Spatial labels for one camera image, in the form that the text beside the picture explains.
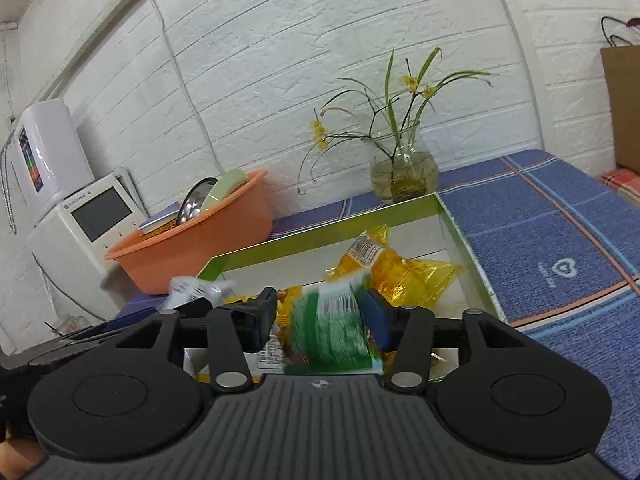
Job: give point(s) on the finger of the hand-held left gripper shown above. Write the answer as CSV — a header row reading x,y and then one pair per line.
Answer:
x,y
200,306

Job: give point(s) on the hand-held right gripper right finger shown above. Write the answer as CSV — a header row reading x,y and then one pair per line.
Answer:
x,y
377,320

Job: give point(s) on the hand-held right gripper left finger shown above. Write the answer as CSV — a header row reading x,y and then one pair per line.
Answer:
x,y
267,320

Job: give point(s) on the green and white snack packet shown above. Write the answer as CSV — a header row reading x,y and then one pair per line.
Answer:
x,y
330,335

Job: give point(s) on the gold crinkly snack packet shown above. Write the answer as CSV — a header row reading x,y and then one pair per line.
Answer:
x,y
415,280

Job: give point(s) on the green cardboard box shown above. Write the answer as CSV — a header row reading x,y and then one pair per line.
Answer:
x,y
300,260

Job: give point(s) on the orange plastic basin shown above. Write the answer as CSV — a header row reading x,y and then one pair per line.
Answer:
x,y
200,250

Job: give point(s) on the metal bowl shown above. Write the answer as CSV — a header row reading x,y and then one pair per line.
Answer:
x,y
192,205

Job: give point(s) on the white appliance with screen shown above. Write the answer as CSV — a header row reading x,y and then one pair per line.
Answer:
x,y
60,250

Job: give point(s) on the pale green bowl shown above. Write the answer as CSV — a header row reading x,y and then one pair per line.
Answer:
x,y
225,187

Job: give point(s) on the glass vase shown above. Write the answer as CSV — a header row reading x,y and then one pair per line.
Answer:
x,y
405,175

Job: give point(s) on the blue checked tablecloth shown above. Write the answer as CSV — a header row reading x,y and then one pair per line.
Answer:
x,y
550,240

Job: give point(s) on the white water purifier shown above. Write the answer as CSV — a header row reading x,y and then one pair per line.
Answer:
x,y
55,150

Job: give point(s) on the orchid plant with yellow flowers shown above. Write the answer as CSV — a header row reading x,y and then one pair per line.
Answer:
x,y
410,81

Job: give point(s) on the orange checked cloth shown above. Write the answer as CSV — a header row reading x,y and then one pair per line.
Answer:
x,y
620,180

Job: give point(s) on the brown paper bag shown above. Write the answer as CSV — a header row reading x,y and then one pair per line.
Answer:
x,y
622,110

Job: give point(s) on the white wall conduit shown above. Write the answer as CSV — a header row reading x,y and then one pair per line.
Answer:
x,y
185,85
525,50

